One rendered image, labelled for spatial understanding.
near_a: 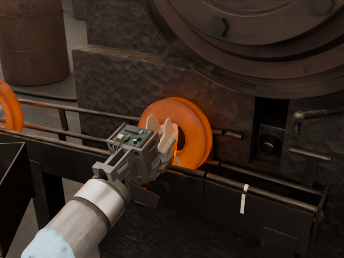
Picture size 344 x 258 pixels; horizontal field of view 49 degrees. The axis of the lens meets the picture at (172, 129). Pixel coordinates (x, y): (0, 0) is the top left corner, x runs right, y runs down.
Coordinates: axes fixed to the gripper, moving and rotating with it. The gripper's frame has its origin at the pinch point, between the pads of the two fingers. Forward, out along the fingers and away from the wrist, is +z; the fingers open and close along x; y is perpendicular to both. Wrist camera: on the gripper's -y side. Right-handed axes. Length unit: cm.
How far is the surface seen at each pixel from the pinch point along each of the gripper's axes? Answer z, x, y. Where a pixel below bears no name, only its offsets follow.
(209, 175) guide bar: -5.4, -10.3, -3.9
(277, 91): -1.0, -20.7, 13.5
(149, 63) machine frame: 8.0, 8.5, 8.9
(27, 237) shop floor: -4, 79, -77
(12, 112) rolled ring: -3.6, 45.8, -4.6
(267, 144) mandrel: 5.9, -17.3, -3.4
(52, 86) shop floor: 128, 210, -111
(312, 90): -0.7, -25.5, 14.6
